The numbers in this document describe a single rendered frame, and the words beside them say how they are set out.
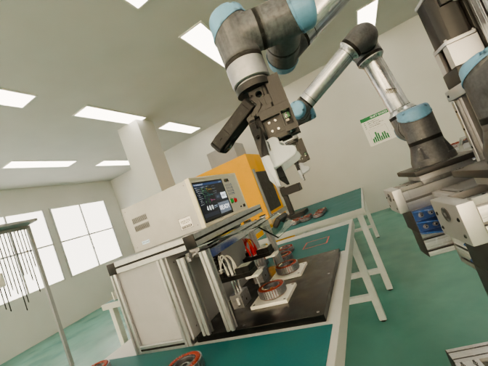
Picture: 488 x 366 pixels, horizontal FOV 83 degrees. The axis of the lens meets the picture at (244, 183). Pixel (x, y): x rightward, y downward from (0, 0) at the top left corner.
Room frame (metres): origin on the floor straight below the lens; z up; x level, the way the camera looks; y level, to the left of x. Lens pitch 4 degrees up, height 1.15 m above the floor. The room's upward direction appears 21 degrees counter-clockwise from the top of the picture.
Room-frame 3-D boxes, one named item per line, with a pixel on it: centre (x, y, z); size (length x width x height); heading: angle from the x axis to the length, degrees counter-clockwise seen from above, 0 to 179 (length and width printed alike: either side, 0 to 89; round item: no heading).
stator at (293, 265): (1.31, -0.05, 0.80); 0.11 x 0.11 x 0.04
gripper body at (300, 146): (1.38, -0.31, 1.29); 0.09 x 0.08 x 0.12; 76
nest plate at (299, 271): (1.31, -0.05, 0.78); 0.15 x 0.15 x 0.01; 67
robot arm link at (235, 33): (0.51, -0.09, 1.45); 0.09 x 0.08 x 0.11; 84
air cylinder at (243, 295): (1.15, 0.18, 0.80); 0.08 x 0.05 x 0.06; 157
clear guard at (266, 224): (1.07, 0.06, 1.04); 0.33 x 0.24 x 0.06; 67
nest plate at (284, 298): (1.09, 0.05, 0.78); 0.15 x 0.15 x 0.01; 67
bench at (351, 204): (3.47, -0.74, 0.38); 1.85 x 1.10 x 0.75; 157
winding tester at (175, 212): (1.34, 0.29, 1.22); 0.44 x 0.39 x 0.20; 157
